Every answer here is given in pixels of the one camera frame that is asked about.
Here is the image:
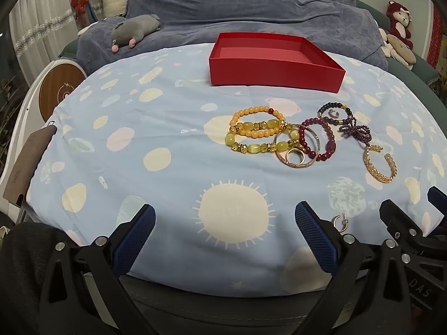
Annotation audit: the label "dark red bead bracelet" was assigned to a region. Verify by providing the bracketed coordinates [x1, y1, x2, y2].
[297, 118, 336, 161]

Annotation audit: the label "red bow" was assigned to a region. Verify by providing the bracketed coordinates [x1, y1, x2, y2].
[71, 0, 91, 15]

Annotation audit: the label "yellow glass bead bracelet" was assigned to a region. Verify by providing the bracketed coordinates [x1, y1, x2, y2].
[225, 119, 308, 154]

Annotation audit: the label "grey plush mouse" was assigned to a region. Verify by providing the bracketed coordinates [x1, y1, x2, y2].
[111, 15, 162, 53]

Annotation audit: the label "blue curtain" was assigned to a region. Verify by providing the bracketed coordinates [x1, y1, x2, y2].
[84, 0, 105, 28]

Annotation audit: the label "dark branches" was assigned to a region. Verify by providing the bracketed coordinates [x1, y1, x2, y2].
[0, 77, 25, 161]

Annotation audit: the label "grey-blue fleece blanket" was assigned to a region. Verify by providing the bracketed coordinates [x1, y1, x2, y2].
[76, 0, 390, 74]

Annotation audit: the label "red wall hanging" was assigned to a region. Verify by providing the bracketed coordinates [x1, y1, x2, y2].
[428, 7, 445, 68]

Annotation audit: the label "white device with wooden disc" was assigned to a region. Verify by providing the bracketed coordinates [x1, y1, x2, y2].
[0, 59, 87, 189]

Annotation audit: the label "silver tinsel garland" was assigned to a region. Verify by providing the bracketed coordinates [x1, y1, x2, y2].
[16, 10, 75, 51]

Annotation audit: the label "gold ring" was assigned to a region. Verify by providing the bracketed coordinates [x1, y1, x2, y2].
[286, 148, 306, 165]

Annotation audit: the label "beige spotted plush toy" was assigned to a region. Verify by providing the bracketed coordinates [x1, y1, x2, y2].
[379, 28, 418, 70]

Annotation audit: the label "thin gold bangle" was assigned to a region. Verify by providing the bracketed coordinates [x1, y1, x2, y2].
[274, 126, 320, 169]

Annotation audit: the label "orange bead bracelet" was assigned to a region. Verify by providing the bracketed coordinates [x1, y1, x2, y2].
[229, 106, 286, 141]

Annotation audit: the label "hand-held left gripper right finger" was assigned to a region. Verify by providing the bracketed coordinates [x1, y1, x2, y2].
[295, 200, 417, 335]

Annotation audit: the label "light blue planet-print sheet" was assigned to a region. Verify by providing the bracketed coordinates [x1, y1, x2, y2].
[26, 44, 447, 294]

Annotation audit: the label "red cardboard box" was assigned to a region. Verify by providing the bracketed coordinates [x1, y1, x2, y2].
[209, 32, 346, 94]

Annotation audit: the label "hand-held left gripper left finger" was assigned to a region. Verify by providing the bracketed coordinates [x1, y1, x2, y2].
[39, 203, 156, 335]

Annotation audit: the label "dark green sofa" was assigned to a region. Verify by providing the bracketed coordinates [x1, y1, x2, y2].
[58, 0, 441, 85]

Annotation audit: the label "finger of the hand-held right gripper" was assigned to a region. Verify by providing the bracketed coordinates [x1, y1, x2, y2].
[428, 186, 447, 217]
[379, 200, 447, 255]

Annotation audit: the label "black bead bracelet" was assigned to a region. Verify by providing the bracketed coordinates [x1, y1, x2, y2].
[317, 102, 357, 126]

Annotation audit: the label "gold woven cuff bracelet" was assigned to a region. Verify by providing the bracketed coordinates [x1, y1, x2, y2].
[362, 150, 398, 184]

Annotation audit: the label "purple small-bead bracelet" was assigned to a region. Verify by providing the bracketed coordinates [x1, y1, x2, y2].
[338, 119, 371, 144]

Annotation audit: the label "red monkey plush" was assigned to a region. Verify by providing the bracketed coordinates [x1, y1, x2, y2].
[386, 1, 414, 50]

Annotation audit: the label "white curtain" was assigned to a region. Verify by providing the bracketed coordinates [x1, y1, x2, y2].
[9, 0, 81, 63]

